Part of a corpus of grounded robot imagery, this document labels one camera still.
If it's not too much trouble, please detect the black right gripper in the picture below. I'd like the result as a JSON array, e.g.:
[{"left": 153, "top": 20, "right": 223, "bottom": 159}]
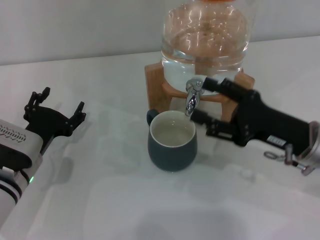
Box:
[{"left": 191, "top": 76, "right": 312, "bottom": 157}]

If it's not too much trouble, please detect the wooden jar stand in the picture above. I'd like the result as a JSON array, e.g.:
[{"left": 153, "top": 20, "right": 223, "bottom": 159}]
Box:
[{"left": 144, "top": 62, "right": 256, "bottom": 121}]

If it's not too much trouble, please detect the silver cable connector plug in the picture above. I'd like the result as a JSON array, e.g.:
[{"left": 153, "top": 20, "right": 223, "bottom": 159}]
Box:
[{"left": 263, "top": 143, "right": 316, "bottom": 177}]

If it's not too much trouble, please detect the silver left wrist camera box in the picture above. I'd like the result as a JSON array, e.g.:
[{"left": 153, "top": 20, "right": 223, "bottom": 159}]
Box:
[{"left": 0, "top": 118, "right": 43, "bottom": 173}]

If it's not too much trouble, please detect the black ceramic cup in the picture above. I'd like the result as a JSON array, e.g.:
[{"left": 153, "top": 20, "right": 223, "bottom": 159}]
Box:
[{"left": 146, "top": 109, "right": 198, "bottom": 173}]

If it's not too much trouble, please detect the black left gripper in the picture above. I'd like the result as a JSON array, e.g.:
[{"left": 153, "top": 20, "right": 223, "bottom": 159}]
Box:
[{"left": 24, "top": 87, "right": 87, "bottom": 155}]

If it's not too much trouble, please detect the clear glass water jar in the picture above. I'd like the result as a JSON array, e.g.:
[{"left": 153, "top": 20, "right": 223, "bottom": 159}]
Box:
[{"left": 159, "top": 0, "right": 258, "bottom": 97}]

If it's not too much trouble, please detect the chrome faucet with lever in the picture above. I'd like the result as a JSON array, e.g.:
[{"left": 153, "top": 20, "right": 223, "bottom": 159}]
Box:
[{"left": 184, "top": 77, "right": 208, "bottom": 118}]

